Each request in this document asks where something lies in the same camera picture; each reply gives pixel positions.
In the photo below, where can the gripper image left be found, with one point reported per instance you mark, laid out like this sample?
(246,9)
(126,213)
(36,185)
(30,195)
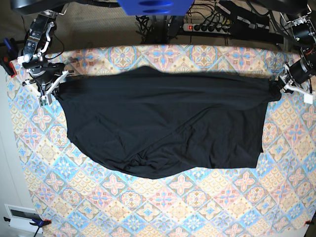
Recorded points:
(45,74)

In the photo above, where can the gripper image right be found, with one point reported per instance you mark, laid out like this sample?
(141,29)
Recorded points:
(299,72)

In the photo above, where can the black t-shirt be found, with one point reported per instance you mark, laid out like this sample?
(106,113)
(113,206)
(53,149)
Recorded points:
(151,124)

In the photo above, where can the red black clamp upper left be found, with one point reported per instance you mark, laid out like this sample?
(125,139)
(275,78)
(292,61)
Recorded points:
(8,53)

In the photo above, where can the white power strip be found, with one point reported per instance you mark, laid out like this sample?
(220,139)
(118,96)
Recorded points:
(215,28)

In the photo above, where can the patterned tablecloth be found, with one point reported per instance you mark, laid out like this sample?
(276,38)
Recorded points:
(82,199)

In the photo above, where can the blue clamp lower left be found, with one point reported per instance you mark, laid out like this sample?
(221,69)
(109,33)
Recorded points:
(39,223)

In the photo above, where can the orange clamp lower right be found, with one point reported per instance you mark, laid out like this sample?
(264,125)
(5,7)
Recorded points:
(311,222)

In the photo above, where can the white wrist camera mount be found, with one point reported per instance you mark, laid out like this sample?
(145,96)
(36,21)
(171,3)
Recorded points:
(306,89)
(45,99)

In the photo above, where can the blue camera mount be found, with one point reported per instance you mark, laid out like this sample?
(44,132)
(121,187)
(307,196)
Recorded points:
(155,7)

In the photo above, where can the white wall vent box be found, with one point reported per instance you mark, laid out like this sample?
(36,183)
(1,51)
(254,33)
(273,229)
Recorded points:
(21,217)

